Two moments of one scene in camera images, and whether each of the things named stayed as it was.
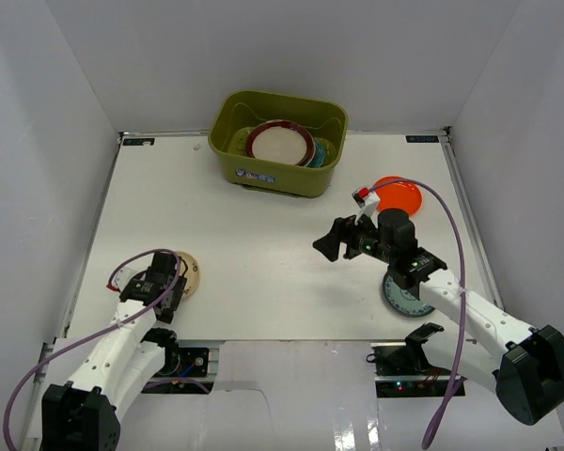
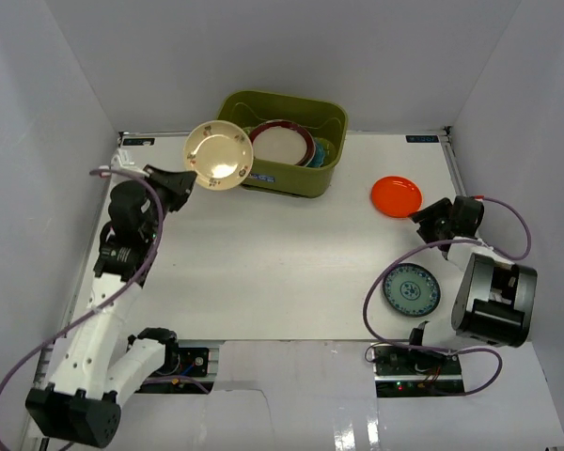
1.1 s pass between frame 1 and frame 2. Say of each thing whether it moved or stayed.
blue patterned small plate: stayed
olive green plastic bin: stayed
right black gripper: moved
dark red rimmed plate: stayed
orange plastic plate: stayed
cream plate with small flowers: moved
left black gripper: moved
